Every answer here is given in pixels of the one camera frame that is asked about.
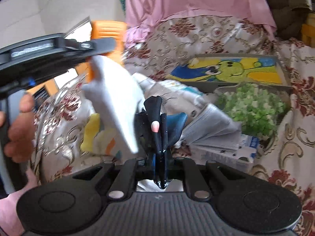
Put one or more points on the grey sock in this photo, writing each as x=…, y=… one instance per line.
x=211, y=127

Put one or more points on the white and blue milk carton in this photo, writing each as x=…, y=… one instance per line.
x=221, y=159

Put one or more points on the wooden slatted bed rail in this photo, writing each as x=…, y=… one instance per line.
x=108, y=29

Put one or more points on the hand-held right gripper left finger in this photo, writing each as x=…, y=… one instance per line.
x=124, y=177

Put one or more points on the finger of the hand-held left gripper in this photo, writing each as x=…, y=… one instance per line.
x=93, y=45

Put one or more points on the white sock with teal print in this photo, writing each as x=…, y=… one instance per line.
x=169, y=88

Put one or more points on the yellow striped sock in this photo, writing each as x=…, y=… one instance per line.
x=94, y=132

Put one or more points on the teal wall poster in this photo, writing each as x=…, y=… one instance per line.
x=121, y=0

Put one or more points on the cartoon printed grey box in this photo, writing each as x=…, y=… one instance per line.
x=236, y=68

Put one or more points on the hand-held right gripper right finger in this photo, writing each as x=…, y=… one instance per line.
x=194, y=177

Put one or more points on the white ribbed sock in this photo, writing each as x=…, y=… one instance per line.
x=115, y=95

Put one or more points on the grey framed window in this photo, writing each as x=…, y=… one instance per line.
x=78, y=29

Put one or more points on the person's left hand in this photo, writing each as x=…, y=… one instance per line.
x=21, y=142

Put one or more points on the floral satin blanket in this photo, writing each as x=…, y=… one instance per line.
x=283, y=152

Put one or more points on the brown quilted jacket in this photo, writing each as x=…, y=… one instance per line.
x=285, y=2

